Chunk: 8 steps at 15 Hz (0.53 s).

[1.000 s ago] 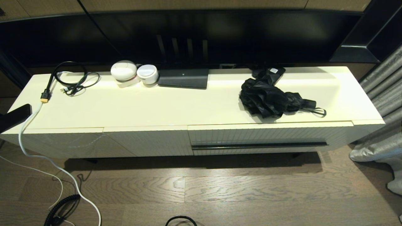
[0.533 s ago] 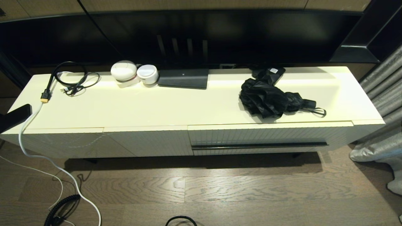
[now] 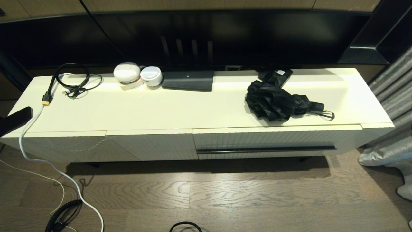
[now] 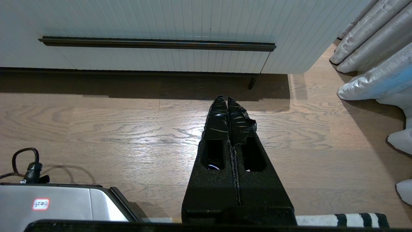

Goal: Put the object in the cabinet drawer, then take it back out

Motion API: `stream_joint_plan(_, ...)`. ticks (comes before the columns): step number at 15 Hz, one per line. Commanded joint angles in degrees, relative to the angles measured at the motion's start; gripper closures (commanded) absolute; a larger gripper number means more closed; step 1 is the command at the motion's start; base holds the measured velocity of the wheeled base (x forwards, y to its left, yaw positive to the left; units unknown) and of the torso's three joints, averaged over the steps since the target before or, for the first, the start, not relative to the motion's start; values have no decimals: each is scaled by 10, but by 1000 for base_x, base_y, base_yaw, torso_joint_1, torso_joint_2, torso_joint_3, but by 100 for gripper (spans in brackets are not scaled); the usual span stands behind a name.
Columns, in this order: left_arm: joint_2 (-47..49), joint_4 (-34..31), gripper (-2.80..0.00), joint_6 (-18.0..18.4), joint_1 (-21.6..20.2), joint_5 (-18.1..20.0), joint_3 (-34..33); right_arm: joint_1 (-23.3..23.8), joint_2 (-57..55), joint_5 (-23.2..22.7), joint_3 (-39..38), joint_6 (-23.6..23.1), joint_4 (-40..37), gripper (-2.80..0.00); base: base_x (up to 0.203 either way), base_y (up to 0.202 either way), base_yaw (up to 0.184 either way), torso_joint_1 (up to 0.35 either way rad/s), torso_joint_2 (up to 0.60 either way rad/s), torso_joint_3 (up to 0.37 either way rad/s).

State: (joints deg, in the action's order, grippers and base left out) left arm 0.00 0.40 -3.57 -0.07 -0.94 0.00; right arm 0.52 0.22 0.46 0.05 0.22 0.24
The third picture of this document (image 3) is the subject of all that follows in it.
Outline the white fluted drawer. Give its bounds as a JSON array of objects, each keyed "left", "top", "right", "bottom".
[{"left": 192, "top": 125, "right": 362, "bottom": 160}]

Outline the black folding umbrella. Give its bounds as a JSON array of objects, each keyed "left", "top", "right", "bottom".
[{"left": 245, "top": 76, "right": 335, "bottom": 122}]

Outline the white tv cabinet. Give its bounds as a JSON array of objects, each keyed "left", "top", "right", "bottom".
[{"left": 0, "top": 68, "right": 396, "bottom": 163}]

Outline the white fluted cabinet door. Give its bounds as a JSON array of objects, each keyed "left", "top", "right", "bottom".
[
  {"left": 24, "top": 131, "right": 139, "bottom": 163},
  {"left": 106, "top": 129, "right": 198, "bottom": 161}
]

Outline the large round white device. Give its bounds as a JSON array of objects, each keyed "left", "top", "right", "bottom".
[{"left": 113, "top": 62, "right": 141, "bottom": 85}]

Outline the small white cylindrical device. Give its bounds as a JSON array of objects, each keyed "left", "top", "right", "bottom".
[{"left": 140, "top": 66, "right": 163, "bottom": 87}]

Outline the flat black set-top box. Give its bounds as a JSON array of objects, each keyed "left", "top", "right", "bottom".
[{"left": 162, "top": 71, "right": 214, "bottom": 92}]

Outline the black flat television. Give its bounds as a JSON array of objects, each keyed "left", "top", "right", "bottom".
[{"left": 0, "top": 9, "right": 374, "bottom": 72}]

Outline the small black box with label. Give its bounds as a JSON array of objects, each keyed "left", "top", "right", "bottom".
[{"left": 258, "top": 68, "right": 293, "bottom": 88}]

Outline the grey curtain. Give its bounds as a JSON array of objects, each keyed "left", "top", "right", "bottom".
[{"left": 358, "top": 45, "right": 412, "bottom": 168}]

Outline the white fabric bundle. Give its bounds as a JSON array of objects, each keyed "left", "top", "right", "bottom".
[{"left": 394, "top": 184, "right": 412, "bottom": 203}]

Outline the thick white power cable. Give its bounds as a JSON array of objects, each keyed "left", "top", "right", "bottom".
[{"left": 19, "top": 105, "right": 105, "bottom": 232}]

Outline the black cable with yellow plug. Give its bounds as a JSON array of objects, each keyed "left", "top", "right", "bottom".
[{"left": 41, "top": 63, "right": 90, "bottom": 107}]

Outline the thin black coiled-up cable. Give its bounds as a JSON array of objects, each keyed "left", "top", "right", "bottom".
[{"left": 63, "top": 74, "right": 103, "bottom": 99}]

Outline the black spiral cord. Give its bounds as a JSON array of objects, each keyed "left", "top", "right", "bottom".
[{"left": 45, "top": 199, "right": 83, "bottom": 232}]

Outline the white flat base plate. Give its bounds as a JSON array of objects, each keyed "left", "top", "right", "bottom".
[{"left": 120, "top": 79, "right": 145, "bottom": 91}]

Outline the black floor cable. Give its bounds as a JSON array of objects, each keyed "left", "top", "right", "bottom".
[{"left": 170, "top": 221, "right": 202, "bottom": 232}]

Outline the black angular wall frame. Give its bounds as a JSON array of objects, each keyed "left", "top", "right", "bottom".
[{"left": 338, "top": 0, "right": 412, "bottom": 65}]

